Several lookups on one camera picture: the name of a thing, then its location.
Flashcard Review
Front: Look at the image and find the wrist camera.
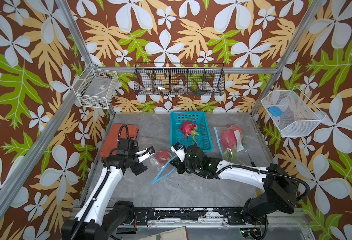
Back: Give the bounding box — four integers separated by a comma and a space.
134, 147, 155, 163
171, 142, 186, 162

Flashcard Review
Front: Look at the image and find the teal plastic basket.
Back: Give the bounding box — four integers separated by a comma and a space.
170, 111, 213, 153

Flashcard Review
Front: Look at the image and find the red plastic tool case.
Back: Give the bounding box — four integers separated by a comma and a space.
100, 124, 139, 158

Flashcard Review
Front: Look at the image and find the white wire basket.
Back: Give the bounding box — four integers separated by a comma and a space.
261, 87, 326, 138
73, 68, 119, 109

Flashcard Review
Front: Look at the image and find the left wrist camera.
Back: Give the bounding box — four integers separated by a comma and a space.
134, 147, 155, 163

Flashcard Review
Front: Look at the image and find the dragon fruit bag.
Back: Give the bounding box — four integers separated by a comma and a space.
155, 150, 173, 164
179, 121, 199, 144

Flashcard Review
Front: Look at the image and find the black wire wall basket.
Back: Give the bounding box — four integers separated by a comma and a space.
133, 63, 226, 96

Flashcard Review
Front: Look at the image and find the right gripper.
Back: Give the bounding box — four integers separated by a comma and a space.
168, 155, 203, 174

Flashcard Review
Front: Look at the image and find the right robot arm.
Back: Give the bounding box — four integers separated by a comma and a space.
171, 143, 310, 225

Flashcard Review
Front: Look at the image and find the white wire basket left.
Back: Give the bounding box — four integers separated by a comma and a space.
73, 68, 119, 109

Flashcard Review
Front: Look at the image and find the blue sponge in basket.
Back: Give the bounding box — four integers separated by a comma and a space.
268, 106, 284, 117

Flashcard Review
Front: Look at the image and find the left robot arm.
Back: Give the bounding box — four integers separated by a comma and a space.
61, 134, 155, 240

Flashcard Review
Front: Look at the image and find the white wire basket right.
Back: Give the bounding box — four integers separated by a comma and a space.
261, 87, 326, 138

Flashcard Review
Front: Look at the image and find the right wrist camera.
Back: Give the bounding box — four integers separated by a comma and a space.
171, 142, 186, 162

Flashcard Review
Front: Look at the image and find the black handled screwdriver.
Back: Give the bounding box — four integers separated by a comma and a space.
247, 153, 256, 167

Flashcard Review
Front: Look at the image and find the clear zip-top bag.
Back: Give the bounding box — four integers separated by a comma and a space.
150, 149, 177, 185
213, 124, 247, 163

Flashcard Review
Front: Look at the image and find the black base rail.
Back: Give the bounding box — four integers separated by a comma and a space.
133, 207, 268, 226

